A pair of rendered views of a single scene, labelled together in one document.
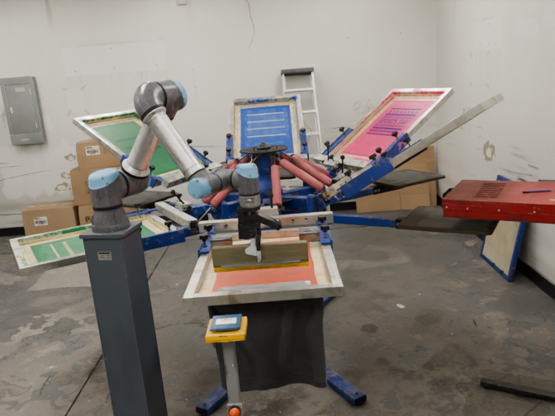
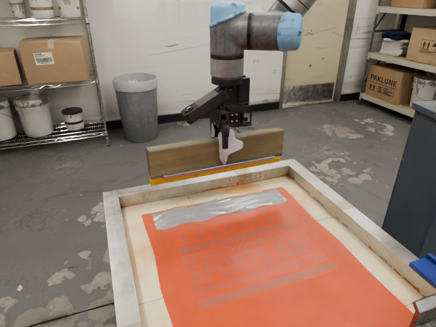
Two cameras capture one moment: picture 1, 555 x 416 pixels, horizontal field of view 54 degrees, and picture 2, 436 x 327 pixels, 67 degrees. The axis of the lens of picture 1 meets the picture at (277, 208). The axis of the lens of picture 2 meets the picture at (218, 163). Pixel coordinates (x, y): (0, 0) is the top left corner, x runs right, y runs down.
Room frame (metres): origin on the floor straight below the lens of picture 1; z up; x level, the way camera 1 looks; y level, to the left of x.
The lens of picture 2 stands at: (2.63, -0.20, 1.47)
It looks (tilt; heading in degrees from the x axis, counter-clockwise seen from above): 28 degrees down; 159
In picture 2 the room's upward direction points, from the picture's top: straight up
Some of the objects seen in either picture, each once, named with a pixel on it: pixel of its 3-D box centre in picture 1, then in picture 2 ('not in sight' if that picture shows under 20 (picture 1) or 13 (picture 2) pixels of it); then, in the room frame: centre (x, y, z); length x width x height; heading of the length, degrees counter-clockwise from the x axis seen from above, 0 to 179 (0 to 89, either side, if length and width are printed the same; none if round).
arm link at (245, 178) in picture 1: (247, 179); (228, 30); (1.92, 0.10, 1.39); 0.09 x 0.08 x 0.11; 59
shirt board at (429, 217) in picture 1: (371, 219); not in sight; (2.93, -0.52, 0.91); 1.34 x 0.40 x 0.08; 59
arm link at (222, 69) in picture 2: (249, 200); (226, 67); (1.92, 0.10, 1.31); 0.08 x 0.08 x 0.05
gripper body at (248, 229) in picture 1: (249, 221); (229, 102); (1.92, 0.11, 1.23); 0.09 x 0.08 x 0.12; 89
